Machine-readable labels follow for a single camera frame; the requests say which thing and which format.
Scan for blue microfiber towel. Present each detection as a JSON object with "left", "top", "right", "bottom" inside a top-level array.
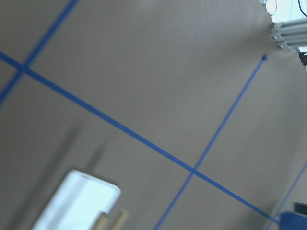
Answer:
[{"left": 279, "top": 211, "right": 307, "bottom": 230}]

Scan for white towel rack with wooden bars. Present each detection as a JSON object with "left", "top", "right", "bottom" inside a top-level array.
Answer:
[{"left": 31, "top": 169, "right": 121, "bottom": 230}]

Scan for aluminium extrusion post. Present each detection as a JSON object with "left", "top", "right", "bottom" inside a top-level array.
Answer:
[{"left": 270, "top": 18, "right": 307, "bottom": 50}]

